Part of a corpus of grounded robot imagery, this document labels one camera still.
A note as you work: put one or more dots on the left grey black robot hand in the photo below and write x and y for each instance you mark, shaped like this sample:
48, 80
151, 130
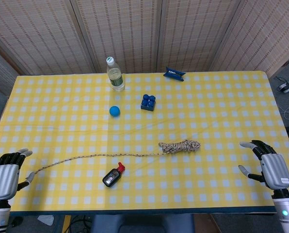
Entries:
2, 180

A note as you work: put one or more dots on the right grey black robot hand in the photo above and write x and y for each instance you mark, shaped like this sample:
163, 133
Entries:
276, 171

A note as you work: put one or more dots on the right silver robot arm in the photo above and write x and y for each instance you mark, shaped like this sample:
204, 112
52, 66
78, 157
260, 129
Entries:
287, 213

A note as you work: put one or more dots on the white paper scrap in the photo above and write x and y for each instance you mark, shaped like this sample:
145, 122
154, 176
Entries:
46, 219

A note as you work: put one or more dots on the yellow white checked tablecloth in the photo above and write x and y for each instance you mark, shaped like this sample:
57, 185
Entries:
183, 116

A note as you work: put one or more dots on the black ink bottle red cap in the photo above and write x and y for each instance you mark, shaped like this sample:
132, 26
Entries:
111, 179

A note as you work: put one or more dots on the blue ball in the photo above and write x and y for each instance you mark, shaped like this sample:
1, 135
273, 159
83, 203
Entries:
115, 111

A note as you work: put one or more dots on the dark blue snack packet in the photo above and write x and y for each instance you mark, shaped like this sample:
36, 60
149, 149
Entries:
174, 74

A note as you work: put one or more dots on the blue chair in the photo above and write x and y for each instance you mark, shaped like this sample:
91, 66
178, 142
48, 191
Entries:
139, 223

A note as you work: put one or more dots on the blue building block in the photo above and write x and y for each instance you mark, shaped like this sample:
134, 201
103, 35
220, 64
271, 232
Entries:
148, 104

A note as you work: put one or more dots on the clear plastic water bottle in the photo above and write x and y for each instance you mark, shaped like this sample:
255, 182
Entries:
116, 81

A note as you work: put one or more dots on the woven bamboo folding screen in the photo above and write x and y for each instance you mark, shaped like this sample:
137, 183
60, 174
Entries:
50, 36

